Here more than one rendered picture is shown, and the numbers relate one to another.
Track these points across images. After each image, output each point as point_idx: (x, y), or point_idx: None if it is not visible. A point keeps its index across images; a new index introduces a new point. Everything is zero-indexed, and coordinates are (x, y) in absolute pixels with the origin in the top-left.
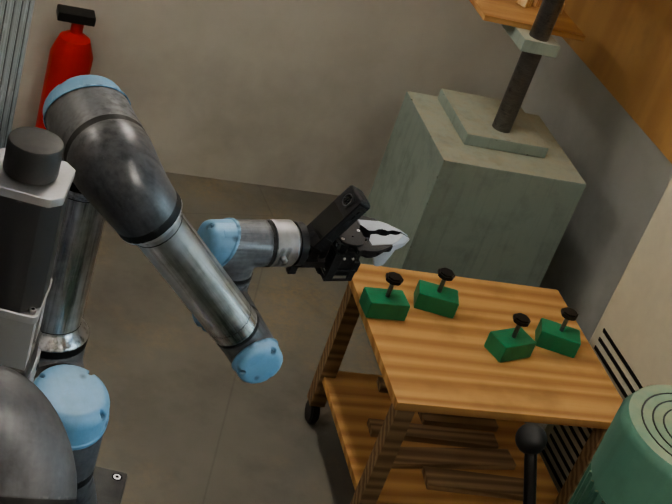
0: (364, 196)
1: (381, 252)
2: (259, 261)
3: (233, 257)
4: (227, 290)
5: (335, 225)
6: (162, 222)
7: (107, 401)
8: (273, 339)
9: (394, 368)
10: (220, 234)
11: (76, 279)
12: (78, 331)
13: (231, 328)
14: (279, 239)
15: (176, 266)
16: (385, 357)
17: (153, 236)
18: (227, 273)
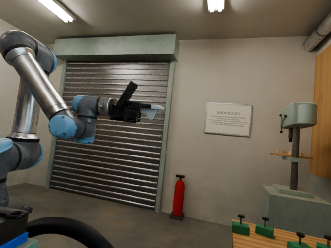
0: (135, 82)
1: (144, 105)
2: (90, 106)
3: (79, 103)
4: (46, 87)
5: (122, 93)
6: (10, 46)
7: (0, 142)
8: (69, 116)
9: (238, 247)
10: (77, 96)
11: (21, 107)
12: (25, 134)
13: (46, 105)
14: (100, 98)
15: (20, 70)
16: (235, 243)
17: (7, 51)
18: (79, 111)
